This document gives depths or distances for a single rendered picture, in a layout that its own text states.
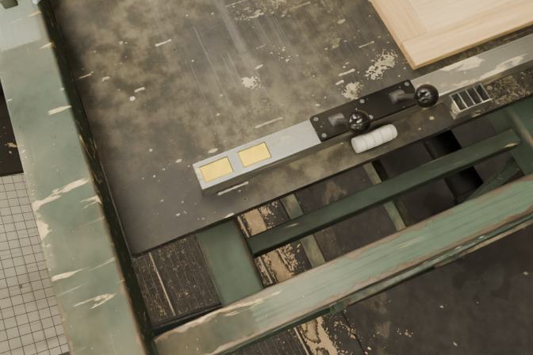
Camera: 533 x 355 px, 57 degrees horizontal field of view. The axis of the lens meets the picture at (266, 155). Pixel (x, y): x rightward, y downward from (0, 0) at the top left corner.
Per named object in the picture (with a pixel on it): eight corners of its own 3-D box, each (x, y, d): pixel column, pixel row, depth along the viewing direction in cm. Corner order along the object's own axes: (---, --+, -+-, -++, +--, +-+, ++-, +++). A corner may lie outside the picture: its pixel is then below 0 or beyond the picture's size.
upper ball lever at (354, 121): (347, 126, 88) (377, 130, 75) (327, 134, 87) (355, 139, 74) (340, 106, 87) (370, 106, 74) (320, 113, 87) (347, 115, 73)
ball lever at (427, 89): (405, 103, 89) (446, 103, 76) (387, 110, 89) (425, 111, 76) (400, 83, 89) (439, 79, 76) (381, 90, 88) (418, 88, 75)
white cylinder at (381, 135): (357, 156, 89) (395, 140, 90) (359, 150, 86) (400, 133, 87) (349, 142, 90) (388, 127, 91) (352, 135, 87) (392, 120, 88)
